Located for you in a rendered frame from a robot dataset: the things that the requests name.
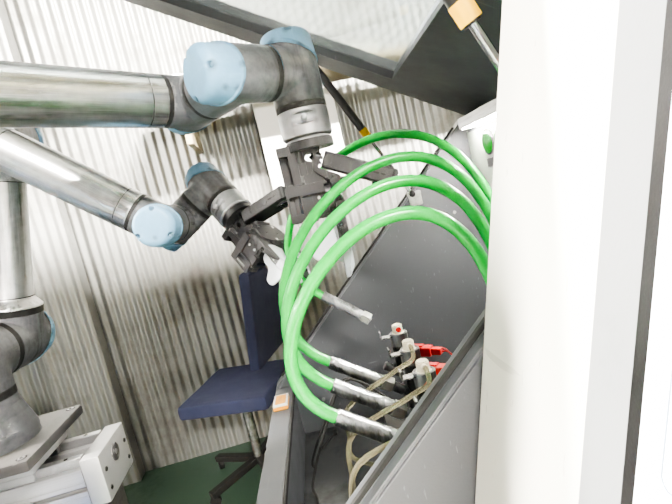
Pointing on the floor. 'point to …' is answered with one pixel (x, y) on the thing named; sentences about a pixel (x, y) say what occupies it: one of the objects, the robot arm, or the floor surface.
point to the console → (544, 246)
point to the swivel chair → (245, 376)
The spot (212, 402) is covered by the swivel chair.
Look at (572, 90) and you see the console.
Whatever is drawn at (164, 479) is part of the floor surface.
